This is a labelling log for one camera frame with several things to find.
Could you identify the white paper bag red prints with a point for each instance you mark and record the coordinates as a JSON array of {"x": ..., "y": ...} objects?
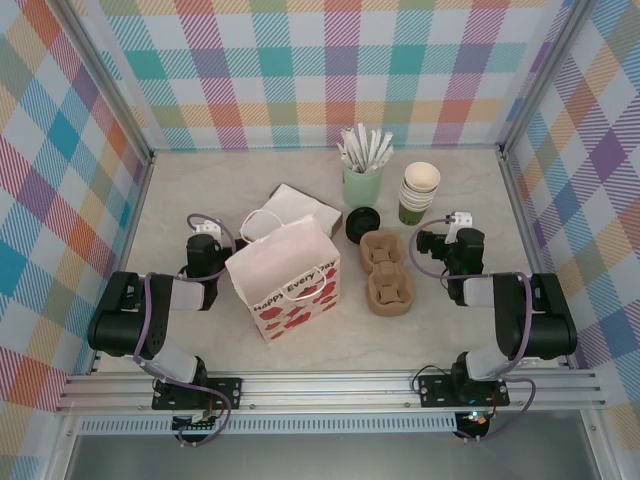
[{"x": 280, "y": 260}]

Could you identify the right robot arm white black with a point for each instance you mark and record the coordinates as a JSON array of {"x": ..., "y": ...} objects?
[{"x": 545, "y": 325}]

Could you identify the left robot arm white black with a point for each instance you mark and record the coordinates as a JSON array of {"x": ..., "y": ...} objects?
[{"x": 120, "y": 330}]

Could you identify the black cup lids stack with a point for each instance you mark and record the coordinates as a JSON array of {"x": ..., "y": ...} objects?
[{"x": 362, "y": 222}]

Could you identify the mint green straw holder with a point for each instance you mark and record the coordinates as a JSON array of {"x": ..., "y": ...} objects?
[{"x": 362, "y": 190}]

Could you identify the brown cardboard napkin box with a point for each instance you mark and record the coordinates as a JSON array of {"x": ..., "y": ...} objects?
[{"x": 336, "y": 228}]

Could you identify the white wrapped straw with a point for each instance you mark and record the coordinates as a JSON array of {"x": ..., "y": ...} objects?
[
  {"x": 349, "y": 145},
  {"x": 382, "y": 145},
  {"x": 386, "y": 156},
  {"x": 343, "y": 152},
  {"x": 361, "y": 142},
  {"x": 371, "y": 147}
]

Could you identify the small circuit board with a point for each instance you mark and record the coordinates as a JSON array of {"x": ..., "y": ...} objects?
[
  {"x": 197, "y": 419},
  {"x": 475, "y": 418}
]

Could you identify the grey metal base panel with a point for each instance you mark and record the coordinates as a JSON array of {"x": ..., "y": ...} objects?
[{"x": 325, "y": 457}]

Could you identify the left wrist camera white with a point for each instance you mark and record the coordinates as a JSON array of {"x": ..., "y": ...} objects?
[{"x": 206, "y": 227}]

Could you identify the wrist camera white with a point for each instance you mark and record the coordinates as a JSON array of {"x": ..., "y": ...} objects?
[
  {"x": 206, "y": 227},
  {"x": 460, "y": 219}
]

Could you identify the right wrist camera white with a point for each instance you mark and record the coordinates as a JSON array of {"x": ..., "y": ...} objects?
[{"x": 460, "y": 219}]

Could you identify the aluminium table side rail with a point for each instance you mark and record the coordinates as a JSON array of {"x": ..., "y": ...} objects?
[
  {"x": 525, "y": 220},
  {"x": 131, "y": 225}
]

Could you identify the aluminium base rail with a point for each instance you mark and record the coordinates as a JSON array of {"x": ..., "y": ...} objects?
[{"x": 325, "y": 390}]

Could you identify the aluminium frame post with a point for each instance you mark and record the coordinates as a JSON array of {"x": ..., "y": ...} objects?
[
  {"x": 541, "y": 75},
  {"x": 112, "y": 85}
]

